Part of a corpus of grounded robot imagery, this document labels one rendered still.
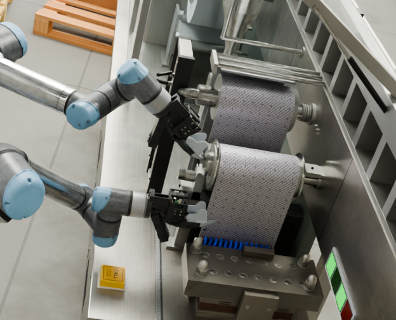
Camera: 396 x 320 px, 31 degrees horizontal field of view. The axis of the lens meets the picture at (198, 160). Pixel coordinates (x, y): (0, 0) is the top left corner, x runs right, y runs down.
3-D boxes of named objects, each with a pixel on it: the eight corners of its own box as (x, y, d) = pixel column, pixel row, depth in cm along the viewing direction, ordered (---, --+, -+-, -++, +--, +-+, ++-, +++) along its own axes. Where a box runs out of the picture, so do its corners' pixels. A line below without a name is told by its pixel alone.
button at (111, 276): (100, 270, 213) (101, 263, 212) (124, 272, 214) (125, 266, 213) (99, 286, 207) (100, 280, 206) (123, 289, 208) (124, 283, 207)
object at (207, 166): (200, 180, 210) (202, 157, 214) (207, 181, 210) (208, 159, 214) (207, 167, 204) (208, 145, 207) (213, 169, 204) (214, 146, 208)
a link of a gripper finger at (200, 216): (219, 214, 208) (188, 209, 206) (215, 230, 211) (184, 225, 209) (219, 207, 210) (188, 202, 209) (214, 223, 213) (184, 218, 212)
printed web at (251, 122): (184, 192, 255) (219, 65, 227) (249, 201, 259) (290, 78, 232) (190, 266, 222) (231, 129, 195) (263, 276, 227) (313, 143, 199)
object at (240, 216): (198, 237, 217) (213, 188, 207) (273, 247, 221) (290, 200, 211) (198, 237, 216) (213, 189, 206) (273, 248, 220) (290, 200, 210)
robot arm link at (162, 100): (141, 109, 195) (141, 94, 202) (151, 120, 197) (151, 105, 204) (162, 94, 193) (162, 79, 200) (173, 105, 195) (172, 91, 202)
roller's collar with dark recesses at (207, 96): (194, 98, 229) (198, 80, 225) (212, 101, 230) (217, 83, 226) (195, 108, 223) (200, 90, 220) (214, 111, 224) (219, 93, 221)
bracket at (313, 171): (301, 166, 214) (303, 161, 213) (320, 169, 215) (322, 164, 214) (304, 176, 210) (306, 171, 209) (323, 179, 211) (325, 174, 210)
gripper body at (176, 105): (203, 131, 200) (176, 102, 195) (178, 148, 203) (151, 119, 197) (201, 117, 207) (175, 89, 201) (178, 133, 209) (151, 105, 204)
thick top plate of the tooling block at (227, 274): (181, 256, 215) (185, 241, 212) (307, 273, 222) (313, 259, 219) (183, 294, 202) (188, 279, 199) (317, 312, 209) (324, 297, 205)
